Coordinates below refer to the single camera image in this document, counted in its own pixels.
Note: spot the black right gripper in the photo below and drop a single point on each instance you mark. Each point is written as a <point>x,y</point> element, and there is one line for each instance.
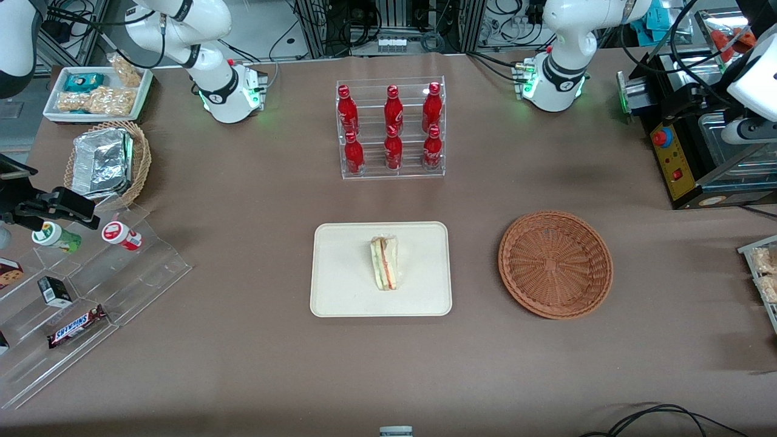
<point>13,201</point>

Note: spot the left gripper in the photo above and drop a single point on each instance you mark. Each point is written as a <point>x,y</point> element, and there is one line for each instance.
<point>681,104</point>

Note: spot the triangular sandwich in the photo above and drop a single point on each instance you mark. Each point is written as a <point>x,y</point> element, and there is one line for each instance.
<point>385,264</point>

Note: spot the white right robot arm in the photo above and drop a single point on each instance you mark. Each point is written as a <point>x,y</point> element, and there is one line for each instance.
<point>212,79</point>

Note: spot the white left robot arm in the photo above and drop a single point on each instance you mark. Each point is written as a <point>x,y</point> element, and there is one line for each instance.
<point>564,36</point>

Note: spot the oval tan wicker basket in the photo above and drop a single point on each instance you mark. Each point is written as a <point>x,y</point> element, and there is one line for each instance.
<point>142,161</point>

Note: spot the white snack tray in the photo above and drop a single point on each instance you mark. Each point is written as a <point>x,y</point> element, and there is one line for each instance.
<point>142,91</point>

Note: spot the round brown wicker basket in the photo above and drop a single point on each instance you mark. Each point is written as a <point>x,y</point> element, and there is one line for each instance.
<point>555,264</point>

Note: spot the cream rectangular tray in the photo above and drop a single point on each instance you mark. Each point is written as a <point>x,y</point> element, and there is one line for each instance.
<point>340,273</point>

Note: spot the green yogurt drink bottle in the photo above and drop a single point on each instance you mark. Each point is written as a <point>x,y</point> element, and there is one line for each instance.
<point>57,237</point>

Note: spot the aluminium foil container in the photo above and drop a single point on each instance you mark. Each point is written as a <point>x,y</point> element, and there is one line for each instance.
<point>100,164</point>

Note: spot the red yogurt drink bottle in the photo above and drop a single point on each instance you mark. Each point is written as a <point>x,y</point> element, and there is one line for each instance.
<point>121,234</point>

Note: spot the black machine with yellow panel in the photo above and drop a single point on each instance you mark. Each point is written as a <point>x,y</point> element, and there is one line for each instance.
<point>680,176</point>

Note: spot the steel pan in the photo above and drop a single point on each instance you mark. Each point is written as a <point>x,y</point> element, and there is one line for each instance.
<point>698,68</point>

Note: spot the red emergency stop button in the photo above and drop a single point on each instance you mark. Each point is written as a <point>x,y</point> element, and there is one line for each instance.
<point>660,137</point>

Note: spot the small black box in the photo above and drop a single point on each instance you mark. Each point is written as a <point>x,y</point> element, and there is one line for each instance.
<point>54,291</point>

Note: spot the brown cookie box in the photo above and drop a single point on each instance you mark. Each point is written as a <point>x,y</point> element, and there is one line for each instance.
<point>9,273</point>

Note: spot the clear acrylic stepped shelf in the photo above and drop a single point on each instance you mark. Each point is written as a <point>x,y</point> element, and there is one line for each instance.
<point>139,273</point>

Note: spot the large clear peanut snack bag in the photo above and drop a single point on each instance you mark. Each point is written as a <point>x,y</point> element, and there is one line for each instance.
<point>100,102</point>

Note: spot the Snickers chocolate bar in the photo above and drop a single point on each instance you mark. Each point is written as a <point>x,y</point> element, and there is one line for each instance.
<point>76,326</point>

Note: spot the round green-lit metal disc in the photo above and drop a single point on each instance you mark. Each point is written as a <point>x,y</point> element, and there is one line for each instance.
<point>625,97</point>

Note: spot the teal snack packet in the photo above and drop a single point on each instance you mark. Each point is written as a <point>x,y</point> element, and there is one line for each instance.
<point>84,82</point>

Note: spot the clear rice cracker bag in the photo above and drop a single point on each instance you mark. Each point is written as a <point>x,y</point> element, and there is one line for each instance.
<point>770,289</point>
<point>766,260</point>

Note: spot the dark snack packet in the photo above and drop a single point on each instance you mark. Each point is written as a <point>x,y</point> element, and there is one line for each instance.
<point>3,343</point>

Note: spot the small clear snack bag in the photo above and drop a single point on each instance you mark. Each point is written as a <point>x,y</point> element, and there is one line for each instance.
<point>126,71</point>

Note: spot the red cola bottle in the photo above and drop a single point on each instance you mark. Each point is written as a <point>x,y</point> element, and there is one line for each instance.
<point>393,152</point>
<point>347,112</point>
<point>354,156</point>
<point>431,109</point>
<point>432,152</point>
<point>393,112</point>

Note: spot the clear acrylic bottle rack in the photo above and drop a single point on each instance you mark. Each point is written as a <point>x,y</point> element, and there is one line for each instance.
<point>391,173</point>

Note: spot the white power strip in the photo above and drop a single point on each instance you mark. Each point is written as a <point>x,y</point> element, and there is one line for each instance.
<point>392,44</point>

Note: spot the grey camera top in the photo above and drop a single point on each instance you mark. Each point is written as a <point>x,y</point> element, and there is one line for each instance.
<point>396,431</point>

